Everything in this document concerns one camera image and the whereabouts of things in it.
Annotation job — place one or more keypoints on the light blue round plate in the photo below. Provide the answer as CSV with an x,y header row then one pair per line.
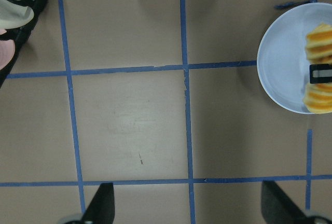
x,y
282,66

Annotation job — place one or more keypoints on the pink object at edge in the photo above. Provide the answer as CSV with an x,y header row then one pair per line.
x,y
7,51

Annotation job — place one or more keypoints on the yellow croissant bread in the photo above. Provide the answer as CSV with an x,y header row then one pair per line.
x,y
317,98

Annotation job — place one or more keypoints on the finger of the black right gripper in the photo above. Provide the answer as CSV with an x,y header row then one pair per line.
x,y
320,73

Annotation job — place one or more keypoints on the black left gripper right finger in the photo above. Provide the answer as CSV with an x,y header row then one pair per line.
x,y
277,207

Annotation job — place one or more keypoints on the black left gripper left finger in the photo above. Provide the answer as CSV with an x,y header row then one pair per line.
x,y
102,207

